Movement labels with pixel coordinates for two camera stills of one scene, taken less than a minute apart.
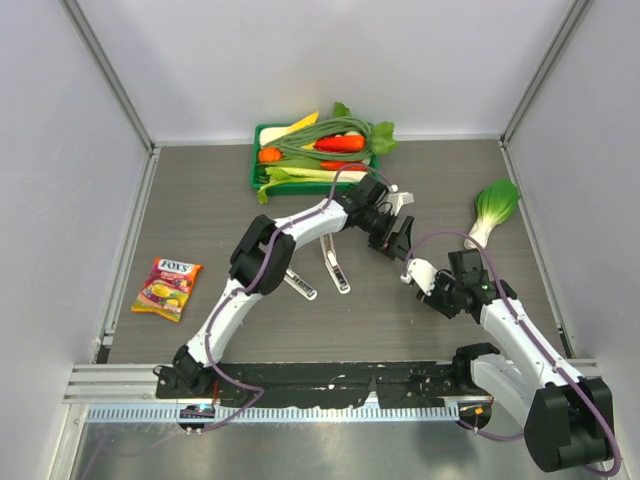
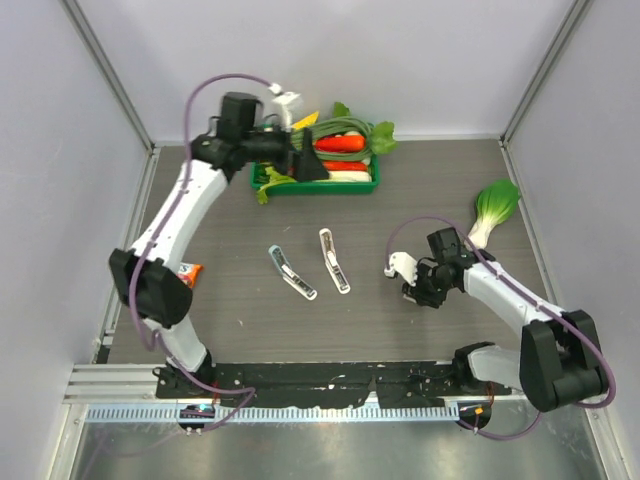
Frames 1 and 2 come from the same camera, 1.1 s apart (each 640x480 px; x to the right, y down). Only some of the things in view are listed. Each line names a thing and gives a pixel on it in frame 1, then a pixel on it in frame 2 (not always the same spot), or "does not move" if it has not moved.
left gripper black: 401,242 -> 305,165
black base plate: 435,384 does not move
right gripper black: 433,301 -> 418,293
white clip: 329,255 does not move
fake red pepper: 340,144 does not move
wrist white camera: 397,198 -> 283,104
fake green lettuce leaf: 382,138 does not move
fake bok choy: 494,203 does not move
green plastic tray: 259,178 does not move
